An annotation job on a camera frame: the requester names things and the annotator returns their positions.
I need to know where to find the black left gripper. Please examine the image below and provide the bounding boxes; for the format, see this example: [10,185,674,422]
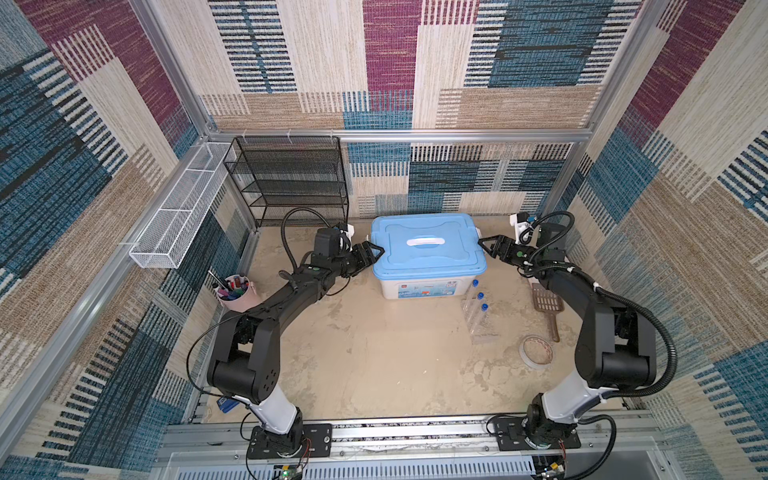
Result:
[330,241,383,279]

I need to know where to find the blue plastic box lid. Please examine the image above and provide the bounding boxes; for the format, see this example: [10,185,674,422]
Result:
[370,213,487,281]

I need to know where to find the blue-capped test tube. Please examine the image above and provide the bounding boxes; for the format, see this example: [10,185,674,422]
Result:
[462,278,479,312]
[469,303,489,336]
[466,292,485,320]

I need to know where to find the clear test tube rack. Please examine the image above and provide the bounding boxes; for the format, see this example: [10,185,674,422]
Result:
[463,292,499,345]

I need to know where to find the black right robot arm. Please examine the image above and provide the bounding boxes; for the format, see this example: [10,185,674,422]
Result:
[478,222,678,449]

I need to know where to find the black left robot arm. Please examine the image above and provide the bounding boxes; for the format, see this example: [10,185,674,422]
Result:
[193,207,385,458]

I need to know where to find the white plastic storage box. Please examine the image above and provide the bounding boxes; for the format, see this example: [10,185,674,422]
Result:
[375,275,480,300]

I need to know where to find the brown slotted scoop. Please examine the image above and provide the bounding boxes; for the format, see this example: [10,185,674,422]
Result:
[531,283,564,343]

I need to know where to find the white tape roll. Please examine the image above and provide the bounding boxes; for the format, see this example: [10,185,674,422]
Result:
[518,335,554,370]

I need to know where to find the pink pen cup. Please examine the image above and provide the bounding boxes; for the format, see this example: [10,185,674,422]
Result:
[208,270,262,313]

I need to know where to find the blue black device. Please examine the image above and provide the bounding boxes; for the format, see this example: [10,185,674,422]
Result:
[216,397,240,414]

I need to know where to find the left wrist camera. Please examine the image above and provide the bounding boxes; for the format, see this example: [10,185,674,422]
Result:
[335,222,355,251]

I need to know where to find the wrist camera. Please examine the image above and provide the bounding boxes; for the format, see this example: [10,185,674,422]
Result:
[335,222,355,251]
[509,212,535,245]

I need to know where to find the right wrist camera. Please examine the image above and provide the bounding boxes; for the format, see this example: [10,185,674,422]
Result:
[509,212,535,245]

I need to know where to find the black wire shelf rack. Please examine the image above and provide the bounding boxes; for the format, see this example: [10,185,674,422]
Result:
[224,136,350,227]

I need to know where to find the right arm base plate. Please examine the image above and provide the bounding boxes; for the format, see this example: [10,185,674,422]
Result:
[487,415,581,452]

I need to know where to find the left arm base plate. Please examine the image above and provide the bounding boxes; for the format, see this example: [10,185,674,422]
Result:
[246,423,333,460]

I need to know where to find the white mesh wall basket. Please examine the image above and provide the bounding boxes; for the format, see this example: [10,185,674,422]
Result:
[129,142,229,269]

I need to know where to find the aluminium front rail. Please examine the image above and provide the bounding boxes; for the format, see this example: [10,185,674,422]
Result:
[149,411,661,480]

